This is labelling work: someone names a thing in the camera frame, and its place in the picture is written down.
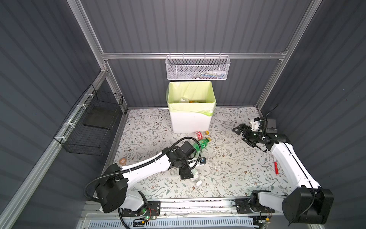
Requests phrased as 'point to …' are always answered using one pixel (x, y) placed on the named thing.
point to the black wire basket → (87, 128)
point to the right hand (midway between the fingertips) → (239, 134)
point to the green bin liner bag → (191, 96)
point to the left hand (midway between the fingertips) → (190, 165)
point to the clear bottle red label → (200, 134)
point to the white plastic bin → (190, 122)
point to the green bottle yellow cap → (203, 144)
